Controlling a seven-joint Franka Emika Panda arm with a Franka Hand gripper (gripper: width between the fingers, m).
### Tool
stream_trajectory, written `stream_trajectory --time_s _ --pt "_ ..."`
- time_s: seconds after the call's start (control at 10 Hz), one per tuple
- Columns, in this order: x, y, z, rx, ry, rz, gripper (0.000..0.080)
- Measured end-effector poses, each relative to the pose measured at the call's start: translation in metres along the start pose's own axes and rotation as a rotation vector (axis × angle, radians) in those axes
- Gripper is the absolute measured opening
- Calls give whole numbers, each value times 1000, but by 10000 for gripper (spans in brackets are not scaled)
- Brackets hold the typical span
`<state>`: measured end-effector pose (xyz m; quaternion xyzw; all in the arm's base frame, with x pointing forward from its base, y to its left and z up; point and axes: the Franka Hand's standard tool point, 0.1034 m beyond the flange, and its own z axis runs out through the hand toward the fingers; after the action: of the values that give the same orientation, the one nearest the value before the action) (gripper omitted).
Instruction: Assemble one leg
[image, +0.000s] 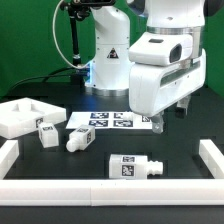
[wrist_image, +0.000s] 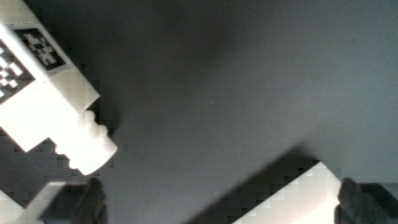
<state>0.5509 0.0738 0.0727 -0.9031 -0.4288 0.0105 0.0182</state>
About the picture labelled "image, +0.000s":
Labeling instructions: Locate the black camera stand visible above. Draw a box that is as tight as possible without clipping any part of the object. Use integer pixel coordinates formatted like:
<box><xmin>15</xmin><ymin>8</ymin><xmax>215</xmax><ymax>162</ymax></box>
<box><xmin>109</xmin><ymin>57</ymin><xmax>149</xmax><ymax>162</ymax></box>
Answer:
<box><xmin>60</xmin><ymin>0</ymin><xmax>116</xmax><ymax>87</ymax></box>

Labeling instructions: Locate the black cable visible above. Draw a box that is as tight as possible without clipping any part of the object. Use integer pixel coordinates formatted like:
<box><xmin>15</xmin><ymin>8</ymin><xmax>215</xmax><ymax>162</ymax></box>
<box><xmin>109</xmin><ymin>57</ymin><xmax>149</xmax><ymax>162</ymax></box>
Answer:
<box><xmin>4</xmin><ymin>66</ymin><xmax>88</xmax><ymax>98</ymax></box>

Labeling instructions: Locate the paper sheet with tags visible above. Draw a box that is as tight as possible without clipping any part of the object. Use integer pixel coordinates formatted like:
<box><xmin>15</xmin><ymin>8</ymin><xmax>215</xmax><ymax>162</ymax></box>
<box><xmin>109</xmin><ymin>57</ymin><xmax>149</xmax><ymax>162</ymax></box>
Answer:
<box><xmin>66</xmin><ymin>112</ymin><xmax>152</xmax><ymax>130</ymax></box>

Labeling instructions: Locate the white U-shaped fence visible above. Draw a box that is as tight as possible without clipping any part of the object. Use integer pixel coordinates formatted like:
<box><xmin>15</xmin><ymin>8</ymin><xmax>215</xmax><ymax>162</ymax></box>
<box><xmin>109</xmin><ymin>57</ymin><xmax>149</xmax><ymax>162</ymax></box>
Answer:
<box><xmin>0</xmin><ymin>140</ymin><xmax>224</xmax><ymax>206</ymax></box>

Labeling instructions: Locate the white square tabletop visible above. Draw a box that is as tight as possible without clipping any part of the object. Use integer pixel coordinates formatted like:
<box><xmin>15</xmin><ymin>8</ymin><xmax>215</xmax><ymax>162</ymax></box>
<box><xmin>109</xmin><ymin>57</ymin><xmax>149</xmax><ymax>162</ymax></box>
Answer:
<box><xmin>0</xmin><ymin>98</ymin><xmax>67</xmax><ymax>139</ymax></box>

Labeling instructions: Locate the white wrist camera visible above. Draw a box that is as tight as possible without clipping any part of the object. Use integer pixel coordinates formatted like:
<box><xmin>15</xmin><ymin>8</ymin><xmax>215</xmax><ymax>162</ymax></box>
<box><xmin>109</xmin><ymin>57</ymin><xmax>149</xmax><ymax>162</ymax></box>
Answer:
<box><xmin>129</xmin><ymin>32</ymin><xmax>193</xmax><ymax>67</ymax></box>

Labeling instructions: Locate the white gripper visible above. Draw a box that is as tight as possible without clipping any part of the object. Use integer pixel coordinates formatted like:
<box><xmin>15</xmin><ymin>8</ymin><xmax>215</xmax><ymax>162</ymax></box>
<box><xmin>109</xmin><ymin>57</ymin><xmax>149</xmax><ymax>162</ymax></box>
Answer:
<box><xmin>128</xmin><ymin>49</ymin><xmax>207</xmax><ymax>134</ymax></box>

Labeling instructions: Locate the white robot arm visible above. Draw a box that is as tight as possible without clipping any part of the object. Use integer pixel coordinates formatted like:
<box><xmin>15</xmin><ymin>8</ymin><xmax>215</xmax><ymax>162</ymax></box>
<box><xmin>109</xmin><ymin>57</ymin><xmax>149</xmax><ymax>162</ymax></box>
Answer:
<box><xmin>86</xmin><ymin>0</ymin><xmax>224</xmax><ymax>133</ymax></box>

